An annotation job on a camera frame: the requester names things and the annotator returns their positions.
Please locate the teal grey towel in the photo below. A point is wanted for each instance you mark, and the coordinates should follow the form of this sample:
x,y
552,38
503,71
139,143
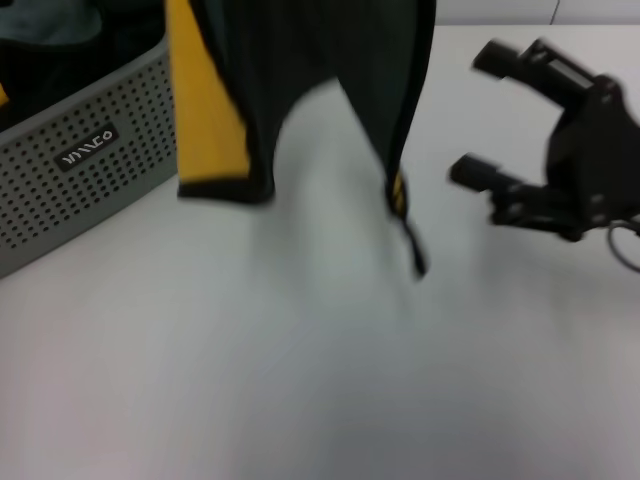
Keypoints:
x,y
35,27

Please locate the grey perforated storage box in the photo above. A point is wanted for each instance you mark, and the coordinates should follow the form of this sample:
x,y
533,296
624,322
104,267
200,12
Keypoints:
x,y
100,200

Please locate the black and yellow towel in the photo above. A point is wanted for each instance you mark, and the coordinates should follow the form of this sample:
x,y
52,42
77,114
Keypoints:
x,y
3,95

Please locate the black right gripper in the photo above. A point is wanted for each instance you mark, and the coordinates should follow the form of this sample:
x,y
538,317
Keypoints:
x,y
595,150

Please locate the dark green yellow-backed towel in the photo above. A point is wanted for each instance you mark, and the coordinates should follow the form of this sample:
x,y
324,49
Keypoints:
x,y
325,40

